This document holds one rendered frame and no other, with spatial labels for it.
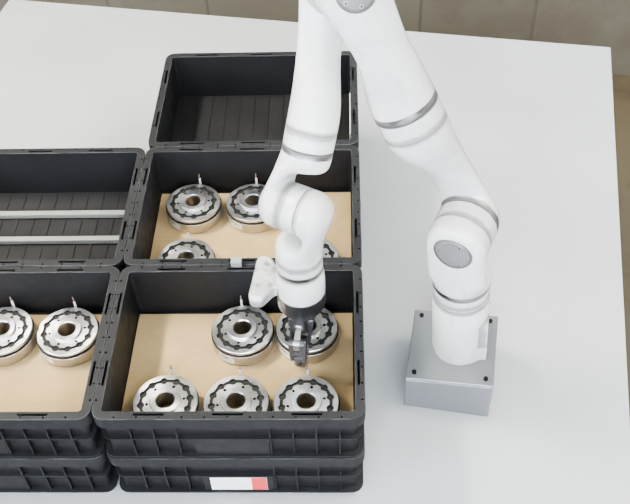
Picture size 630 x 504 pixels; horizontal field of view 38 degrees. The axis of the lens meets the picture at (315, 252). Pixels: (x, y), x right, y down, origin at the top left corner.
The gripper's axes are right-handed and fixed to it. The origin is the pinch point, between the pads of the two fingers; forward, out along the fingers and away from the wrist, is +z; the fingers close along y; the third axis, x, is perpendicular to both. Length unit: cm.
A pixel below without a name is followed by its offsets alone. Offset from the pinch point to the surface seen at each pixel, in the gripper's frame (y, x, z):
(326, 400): -10.9, -5.1, -0.9
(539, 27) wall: 199, -53, 68
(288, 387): -9.0, 1.2, -0.6
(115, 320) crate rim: -4.4, 29.2, -7.7
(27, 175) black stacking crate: 32, 59, -2
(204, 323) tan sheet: 4.2, 17.9, 2.3
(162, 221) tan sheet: 27.3, 31.1, 2.4
